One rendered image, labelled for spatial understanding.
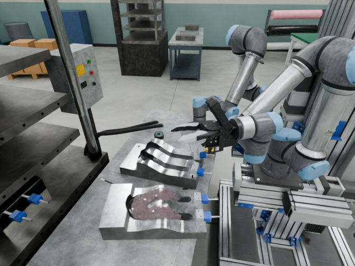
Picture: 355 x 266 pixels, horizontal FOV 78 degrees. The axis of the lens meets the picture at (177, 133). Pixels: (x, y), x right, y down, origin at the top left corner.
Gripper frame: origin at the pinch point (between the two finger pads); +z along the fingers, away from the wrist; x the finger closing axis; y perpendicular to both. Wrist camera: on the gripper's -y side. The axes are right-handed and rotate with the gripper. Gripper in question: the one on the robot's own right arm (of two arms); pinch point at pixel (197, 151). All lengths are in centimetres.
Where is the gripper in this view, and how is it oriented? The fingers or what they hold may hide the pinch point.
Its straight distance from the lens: 139.3
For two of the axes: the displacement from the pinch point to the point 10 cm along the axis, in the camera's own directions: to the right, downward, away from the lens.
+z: 0.9, 9.0, 4.3
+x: 2.9, -4.3, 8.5
